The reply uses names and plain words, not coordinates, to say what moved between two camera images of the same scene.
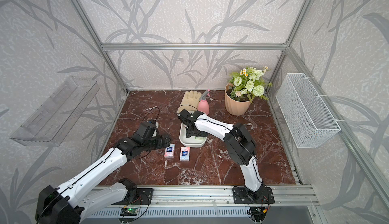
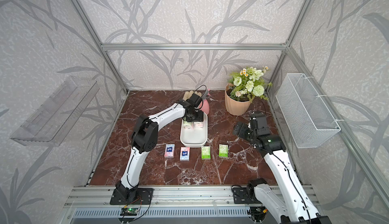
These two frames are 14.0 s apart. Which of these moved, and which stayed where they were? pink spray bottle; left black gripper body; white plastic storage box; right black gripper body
Moved: left black gripper body; right black gripper body
Stayed: pink spray bottle; white plastic storage box
